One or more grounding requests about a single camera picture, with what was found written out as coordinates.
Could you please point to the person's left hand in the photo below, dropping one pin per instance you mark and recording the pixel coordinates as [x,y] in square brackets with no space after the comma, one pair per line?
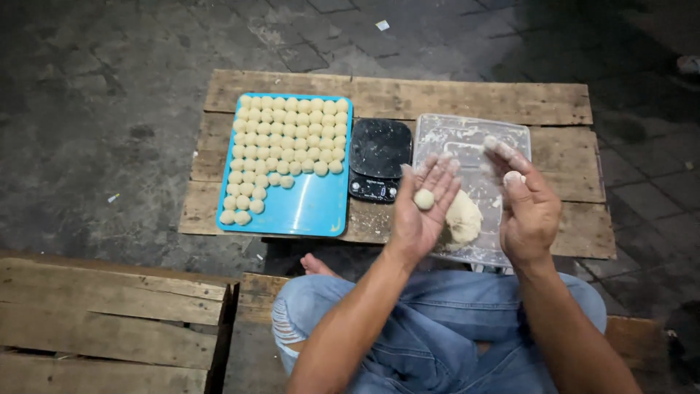
[418,230]

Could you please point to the person's right hand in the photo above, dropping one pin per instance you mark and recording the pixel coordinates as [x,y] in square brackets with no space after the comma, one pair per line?
[530,219]

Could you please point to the small round dough ball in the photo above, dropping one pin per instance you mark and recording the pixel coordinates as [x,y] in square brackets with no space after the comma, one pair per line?
[424,199]

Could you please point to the large dough lump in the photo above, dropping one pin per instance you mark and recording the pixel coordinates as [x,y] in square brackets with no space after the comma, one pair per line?
[465,219]

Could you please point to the black digital kitchen scale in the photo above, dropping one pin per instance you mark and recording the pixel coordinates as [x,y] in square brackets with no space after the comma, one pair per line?
[380,145]

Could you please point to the person's blue ripped jeans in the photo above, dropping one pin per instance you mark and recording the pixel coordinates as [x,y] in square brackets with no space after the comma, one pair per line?
[443,328]

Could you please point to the person's bare foot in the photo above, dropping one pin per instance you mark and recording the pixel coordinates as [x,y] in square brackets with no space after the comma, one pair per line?
[317,267]

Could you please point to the clear floury plastic tray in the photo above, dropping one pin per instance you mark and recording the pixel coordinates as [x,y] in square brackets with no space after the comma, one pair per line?
[465,131]

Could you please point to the blue plastic tray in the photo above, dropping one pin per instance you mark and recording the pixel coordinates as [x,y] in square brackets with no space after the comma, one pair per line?
[306,208]

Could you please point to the wooden pallet table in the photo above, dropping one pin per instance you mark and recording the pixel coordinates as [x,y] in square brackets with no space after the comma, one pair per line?
[437,98]

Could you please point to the rows of shaped dough balls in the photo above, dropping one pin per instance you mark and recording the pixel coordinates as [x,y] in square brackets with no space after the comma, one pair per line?
[290,131]

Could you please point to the white paper scrap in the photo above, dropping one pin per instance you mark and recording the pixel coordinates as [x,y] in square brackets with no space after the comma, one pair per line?
[383,25]

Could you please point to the pale crumpled object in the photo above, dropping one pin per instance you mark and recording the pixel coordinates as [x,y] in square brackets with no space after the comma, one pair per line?
[689,64]

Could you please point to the small litter scrap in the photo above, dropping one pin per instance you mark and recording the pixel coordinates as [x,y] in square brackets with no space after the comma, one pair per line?
[113,197]

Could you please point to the weathered wooden crate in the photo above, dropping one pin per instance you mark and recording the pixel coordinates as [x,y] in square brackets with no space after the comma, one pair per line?
[109,295]

